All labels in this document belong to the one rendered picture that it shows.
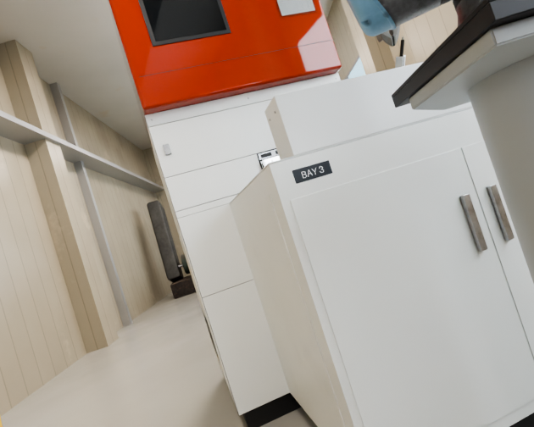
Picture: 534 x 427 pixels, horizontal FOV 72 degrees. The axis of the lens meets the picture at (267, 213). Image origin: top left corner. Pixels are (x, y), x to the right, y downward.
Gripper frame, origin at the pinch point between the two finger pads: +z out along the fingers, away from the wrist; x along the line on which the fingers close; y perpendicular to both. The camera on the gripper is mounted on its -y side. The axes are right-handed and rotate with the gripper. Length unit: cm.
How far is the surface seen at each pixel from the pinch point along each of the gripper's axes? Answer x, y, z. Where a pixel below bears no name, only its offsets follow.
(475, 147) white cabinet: -8.6, -4.3, 33.8
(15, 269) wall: 288, 200, 6
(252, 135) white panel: 46, 43, 1
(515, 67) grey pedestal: 3, -46, 26
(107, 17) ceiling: 175, 297, -242
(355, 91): 16.4, -12.9, 13.1
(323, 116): 25.6, -16.2, 16.8
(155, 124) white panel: 78, 32, -12
